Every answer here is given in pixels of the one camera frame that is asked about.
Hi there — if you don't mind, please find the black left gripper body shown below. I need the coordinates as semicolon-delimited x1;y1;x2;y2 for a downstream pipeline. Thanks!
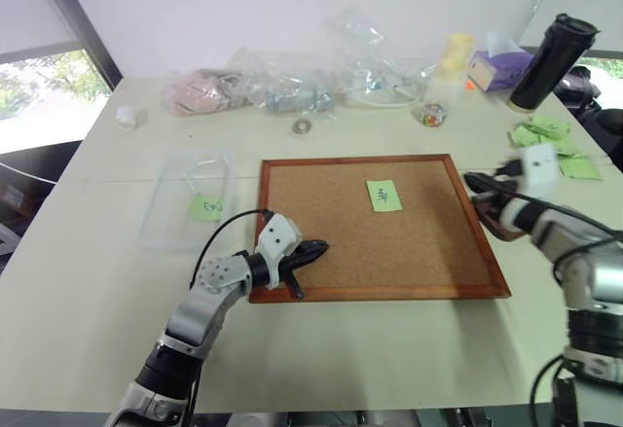
277;244;312;280

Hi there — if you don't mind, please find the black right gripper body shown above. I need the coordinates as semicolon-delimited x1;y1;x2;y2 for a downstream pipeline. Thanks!
490;159;525;207

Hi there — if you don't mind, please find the single green note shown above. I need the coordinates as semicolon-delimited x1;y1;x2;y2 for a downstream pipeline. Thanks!
558;157;604;181

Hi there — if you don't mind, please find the green note with blue writing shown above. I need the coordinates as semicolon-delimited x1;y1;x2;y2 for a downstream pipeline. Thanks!
365;179;405;214

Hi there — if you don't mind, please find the clear jar of pushpins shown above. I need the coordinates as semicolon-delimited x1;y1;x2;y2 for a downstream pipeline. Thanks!
413;98;451;129

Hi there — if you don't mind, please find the green note with faint writing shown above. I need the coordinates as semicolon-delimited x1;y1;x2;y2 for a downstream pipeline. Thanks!
188;194;227;223

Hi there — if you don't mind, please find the purple tissue box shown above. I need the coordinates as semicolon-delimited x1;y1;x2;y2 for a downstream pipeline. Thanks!
467;32;537;93

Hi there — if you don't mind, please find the clear plastic box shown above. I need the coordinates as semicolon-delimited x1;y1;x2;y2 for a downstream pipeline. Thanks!
135;148;240;256

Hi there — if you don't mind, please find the wood-framed cork board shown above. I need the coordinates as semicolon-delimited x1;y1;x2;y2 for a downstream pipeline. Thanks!
248;153;512;304

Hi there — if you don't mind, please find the pile of green notes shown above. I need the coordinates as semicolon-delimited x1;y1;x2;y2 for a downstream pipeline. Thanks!
507;114;591;160

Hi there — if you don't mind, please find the black chair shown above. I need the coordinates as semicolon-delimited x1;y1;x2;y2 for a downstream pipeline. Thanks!
553;65;623;165

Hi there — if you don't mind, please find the black tumbler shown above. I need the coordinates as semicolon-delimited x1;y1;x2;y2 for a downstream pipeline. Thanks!
506;13;602;114

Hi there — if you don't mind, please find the clear bag with grey item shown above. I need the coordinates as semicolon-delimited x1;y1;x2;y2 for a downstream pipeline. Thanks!
227;47;343;118

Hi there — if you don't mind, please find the large crumpled clear bag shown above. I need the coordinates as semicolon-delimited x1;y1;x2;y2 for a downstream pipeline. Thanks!
324;7;440;108

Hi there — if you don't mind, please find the pink item in plastic bag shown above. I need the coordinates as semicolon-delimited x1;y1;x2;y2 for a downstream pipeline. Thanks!
162;68;254;118

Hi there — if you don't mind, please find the dark furniture beside table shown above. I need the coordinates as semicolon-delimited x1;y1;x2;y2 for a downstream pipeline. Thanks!
0;138;85;272

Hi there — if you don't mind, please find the white window blind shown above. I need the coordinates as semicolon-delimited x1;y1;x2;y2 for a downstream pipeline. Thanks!
0;0;82;66

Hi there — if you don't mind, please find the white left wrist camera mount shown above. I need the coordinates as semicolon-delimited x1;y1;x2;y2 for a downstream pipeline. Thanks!
256;212;304;290

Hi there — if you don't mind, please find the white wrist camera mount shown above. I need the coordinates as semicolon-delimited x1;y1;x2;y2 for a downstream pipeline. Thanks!
256;212;304;290
496;143;559;234

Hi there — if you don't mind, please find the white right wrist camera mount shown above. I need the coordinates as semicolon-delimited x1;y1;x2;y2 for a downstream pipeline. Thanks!
496;143;559;234

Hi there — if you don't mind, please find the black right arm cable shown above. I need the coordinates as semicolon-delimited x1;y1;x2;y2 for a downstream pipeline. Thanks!
508;190;623;292

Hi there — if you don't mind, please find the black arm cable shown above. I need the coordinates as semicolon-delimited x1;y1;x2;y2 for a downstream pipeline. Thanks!
189;208;275;291
508;190;623;292

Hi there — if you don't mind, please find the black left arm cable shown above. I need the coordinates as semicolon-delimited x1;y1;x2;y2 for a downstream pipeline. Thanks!
189;208;275;291

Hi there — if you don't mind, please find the white cord in bag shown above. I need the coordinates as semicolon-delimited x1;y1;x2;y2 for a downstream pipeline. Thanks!
340;82;425;108

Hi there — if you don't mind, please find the black window frame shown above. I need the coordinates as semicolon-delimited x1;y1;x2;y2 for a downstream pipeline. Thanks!
28;0;125;93

